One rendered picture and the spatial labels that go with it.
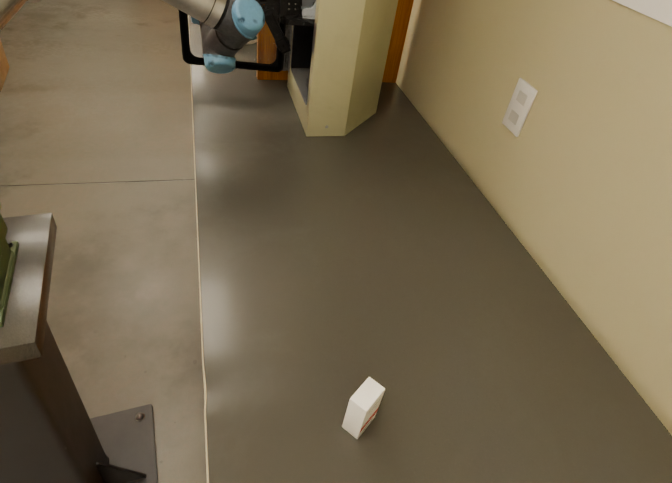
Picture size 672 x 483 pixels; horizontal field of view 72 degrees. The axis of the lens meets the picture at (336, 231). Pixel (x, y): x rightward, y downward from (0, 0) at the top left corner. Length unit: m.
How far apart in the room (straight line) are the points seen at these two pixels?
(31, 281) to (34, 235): 0.12
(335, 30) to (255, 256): 0.59
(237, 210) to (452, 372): 0.55
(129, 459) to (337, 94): 1.28
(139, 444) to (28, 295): 0.94
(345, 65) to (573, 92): 0.53
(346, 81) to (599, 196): 0.66
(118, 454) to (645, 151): 1.62
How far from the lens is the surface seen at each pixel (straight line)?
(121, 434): 1.79
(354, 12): 1.20
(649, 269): 0.94
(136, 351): 1.97
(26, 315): 0.90
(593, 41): 1.04
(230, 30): 1.12
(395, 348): 0.81
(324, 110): 1.28
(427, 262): 0.97
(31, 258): 0.99
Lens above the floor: 1.58
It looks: 40 degrees down
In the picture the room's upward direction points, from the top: 10 degrees clockwise
